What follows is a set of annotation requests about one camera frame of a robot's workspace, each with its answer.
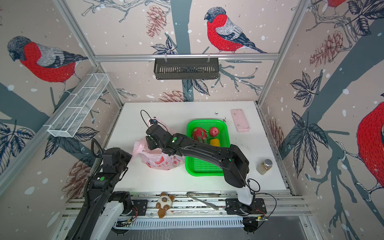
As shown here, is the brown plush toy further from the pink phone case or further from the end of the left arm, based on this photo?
the pink phone case

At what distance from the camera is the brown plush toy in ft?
2.38

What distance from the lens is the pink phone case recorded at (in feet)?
3.47

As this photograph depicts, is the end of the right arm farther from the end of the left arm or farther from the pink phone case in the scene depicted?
the pink phone case

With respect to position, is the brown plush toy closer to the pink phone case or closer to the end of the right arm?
the end of the right arm

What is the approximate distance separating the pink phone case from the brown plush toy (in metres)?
0.63
